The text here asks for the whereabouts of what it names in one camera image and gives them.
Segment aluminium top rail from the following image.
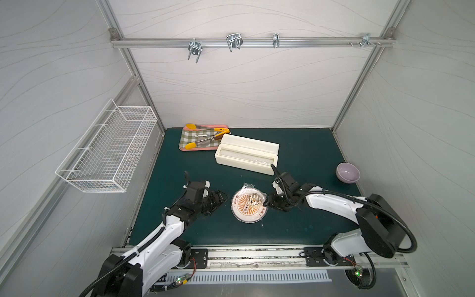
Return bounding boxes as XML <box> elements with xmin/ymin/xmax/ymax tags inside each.
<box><xmin>111</xmin><ymin>36</ymin><xmax>396</xmax><ymax>49</ymax></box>

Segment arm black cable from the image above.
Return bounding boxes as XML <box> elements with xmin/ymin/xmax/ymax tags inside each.
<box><xmin>78</xmin><ymin>226</ymin><xmax>166</xmax><ymax>297</ymax></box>
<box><xmin>307</xmin><ymin>189</ymin><xmax>419</xmax><ymax>255</ymax></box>

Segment pink tray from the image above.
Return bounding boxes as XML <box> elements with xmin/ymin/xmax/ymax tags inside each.
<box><xmin>179</xmin><ymin>124</ymin><xmax>230</xmax><ymax>152</ymax></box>

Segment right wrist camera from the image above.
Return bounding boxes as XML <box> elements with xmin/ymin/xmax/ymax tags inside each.
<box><xmin>272</xmin><ymin>180</ymin><xmax>284</xmax><ymax>196</ymax></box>

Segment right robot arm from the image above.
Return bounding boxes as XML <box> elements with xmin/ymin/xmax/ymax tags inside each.
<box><xmin>265</xmin><ymin>168</ymin><xmax>418</xmax><ymax>266</ymax></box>

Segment round patterned plate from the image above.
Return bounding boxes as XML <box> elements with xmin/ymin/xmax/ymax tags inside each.
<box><xmin>230</xmin><ymin>186</ymin><xmax>268</xmax><ymax>224</ymax></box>

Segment purple bowl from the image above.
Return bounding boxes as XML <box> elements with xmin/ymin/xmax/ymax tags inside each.
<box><xmin>335</xmin><ymin>163</ymin><xmax>361</xmax><ymax>184</ymax></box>

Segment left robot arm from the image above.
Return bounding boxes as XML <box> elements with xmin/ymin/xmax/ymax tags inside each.
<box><xmin>81</xmin><ymin>181</ymin><xmax>228</xmax><ymax>297</ymax></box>

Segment yellow tongs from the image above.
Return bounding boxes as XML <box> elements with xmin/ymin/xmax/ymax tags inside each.
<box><xmin>184</xmin><ymin>124</ymin><xmax>230</xmax><ymax>150</ymax></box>

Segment clear plastic wrap sheet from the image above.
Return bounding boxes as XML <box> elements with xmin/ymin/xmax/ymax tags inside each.
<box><xmin>229</xmin><ymin>181</ymin><xmax>270</xmax><ymax>226</ymax></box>

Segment white wire basket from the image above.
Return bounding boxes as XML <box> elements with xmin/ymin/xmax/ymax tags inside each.
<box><xmin>55</xmin><ymin>99</ymin><xmax>157</xmax><ymax>193</ymax></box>

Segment white plastic wrap dispenser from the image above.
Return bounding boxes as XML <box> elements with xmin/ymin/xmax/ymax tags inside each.
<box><xmin>215</xmin><ymin>134</ymin><xmax>280</xmax><ymax>176</ymax></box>

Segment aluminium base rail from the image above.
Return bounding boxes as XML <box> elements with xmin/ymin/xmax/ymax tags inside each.
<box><xmin>103</xmin><ymin>244</ymin><xmax>408</xmax><ymax>272</ymax></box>

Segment metal hook clamp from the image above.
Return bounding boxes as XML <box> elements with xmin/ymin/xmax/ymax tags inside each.
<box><xmin>188</xmin><ymin>41</ymin><xmax>203</xmax><ymax>64</ymax></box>
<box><xmin>273</xmin><ymin>33</ymin><xmax>280</xmax><ymax>48</ymax></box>
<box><xmin>349</xmin><ymin>33</ymin><xmax>382</xmax><ymax>48</ymax></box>
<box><xmin>226</xmin><ymin>33</ymin><xmax>243</xmax><ymax>52</ymax></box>

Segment green checkered cloth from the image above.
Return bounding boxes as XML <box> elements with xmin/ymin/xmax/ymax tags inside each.
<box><xmin>179</xmin><ymin>127</ymin><xmax>226</xmax><ymax>149</ymax></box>

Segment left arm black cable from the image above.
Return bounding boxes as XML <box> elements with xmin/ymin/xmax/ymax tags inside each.
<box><xmin>78</xmin><ymin>226</ymin><xmax>166</xmax><ymax>297</ymax></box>

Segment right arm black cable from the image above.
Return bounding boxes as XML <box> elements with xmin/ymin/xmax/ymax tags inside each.
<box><xmin>307</xmin><ymin>189</ymin><xmax>419</xmax><ymax>255</ymax></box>

